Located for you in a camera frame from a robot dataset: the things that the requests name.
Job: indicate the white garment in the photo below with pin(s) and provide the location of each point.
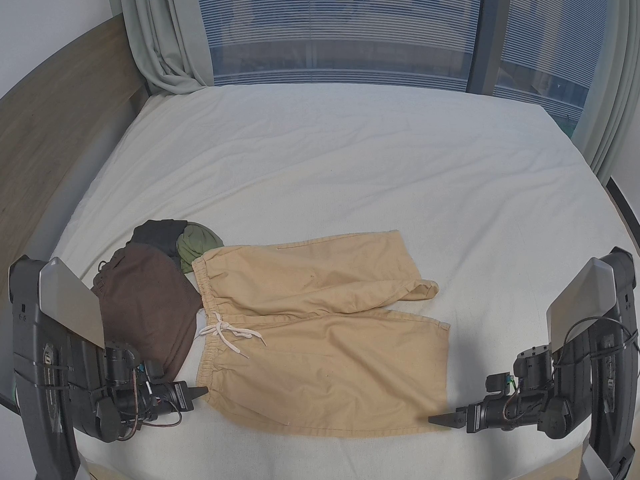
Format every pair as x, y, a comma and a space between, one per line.
199, 317

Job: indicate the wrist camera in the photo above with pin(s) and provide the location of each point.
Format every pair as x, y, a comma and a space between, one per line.
500, 384
153, 370

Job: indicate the tan shorts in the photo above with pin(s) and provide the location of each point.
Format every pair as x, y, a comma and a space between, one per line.
325, 368

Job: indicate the grey-green curtain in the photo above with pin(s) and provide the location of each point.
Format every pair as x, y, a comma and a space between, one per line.
160, 28
617, 68

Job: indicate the green garment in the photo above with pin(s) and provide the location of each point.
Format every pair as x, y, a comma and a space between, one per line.
197, 243

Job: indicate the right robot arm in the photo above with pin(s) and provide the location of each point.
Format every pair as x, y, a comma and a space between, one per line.
585, 298

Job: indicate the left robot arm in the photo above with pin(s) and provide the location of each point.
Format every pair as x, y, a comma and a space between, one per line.
70, 303

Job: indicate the window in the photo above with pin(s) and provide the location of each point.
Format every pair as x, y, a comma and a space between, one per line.
350, 18

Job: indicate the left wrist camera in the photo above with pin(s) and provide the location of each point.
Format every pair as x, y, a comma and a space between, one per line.
153, 370

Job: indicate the brown garment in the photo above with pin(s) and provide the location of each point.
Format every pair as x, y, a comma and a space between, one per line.
145, 308

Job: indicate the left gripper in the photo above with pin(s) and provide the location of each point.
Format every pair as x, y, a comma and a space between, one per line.
172, 397

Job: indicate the bed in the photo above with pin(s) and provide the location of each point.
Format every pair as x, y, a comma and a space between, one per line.
375, 178

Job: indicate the dark grey garment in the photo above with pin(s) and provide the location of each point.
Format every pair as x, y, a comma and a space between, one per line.
155, 233

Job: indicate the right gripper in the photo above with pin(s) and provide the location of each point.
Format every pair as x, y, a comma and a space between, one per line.
492, 415

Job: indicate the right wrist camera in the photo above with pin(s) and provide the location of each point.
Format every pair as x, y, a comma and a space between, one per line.
500, 384

